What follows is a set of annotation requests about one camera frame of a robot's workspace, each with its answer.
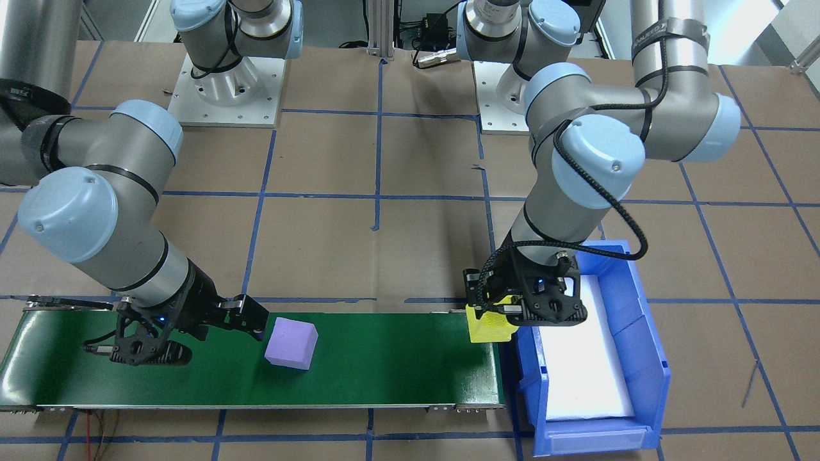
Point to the blue plastic bin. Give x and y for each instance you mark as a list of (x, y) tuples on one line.
[(640, 301)]

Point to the aluminium profile bar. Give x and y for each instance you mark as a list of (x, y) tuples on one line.
[(807, 64)]

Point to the silver arm base connector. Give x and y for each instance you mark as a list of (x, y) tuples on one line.
[(435, 59)]

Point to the black power box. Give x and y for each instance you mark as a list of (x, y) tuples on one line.
[(439, 27)]

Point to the green conveyor belt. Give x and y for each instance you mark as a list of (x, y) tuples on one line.
[(384, 365)]

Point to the white foam pad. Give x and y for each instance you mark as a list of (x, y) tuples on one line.
[(586, 365)]

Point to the yellow foam block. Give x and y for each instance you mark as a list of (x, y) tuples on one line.
[(490, 328)]

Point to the white square base plate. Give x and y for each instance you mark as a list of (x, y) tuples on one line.
[(230, 102), (503, 109)]

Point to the purple foam block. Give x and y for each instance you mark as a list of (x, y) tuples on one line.
[(291, 342)]

